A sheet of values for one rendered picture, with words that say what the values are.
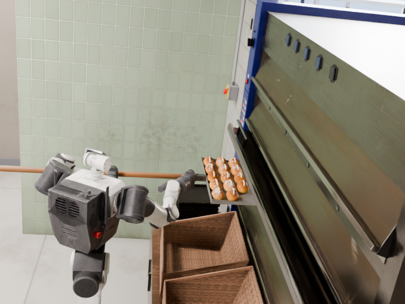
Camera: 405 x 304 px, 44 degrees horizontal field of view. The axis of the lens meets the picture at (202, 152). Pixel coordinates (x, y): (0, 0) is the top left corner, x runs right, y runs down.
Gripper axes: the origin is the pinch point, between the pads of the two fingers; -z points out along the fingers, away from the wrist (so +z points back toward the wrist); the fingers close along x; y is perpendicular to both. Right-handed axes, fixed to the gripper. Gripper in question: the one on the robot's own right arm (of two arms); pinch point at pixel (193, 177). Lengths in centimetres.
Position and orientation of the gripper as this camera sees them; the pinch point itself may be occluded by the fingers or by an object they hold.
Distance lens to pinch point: 286.6
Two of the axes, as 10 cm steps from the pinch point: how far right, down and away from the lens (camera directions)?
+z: -4.9, 2.8, -8.3
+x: 1.1, -9.2, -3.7
